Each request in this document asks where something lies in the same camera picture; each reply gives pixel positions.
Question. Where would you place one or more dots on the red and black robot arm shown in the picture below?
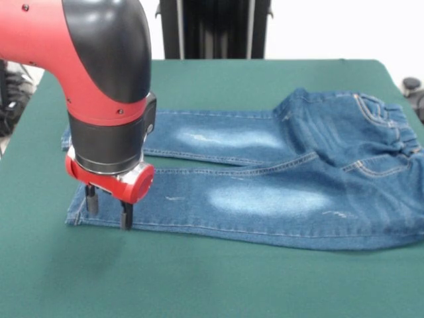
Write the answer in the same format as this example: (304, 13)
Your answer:
(99, 66)

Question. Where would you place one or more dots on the blue denim jeans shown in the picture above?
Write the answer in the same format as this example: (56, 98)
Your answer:
(265, 198)

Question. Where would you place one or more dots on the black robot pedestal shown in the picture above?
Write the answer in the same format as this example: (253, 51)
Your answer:
(215, 30)

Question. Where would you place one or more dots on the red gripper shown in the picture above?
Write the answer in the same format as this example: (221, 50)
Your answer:
(139, 185)

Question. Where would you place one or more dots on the dark green table cloth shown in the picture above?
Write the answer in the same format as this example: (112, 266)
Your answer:
(212, 285)

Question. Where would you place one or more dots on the black wheeled stand base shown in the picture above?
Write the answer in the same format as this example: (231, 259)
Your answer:
(412, 84)
(13, 109)

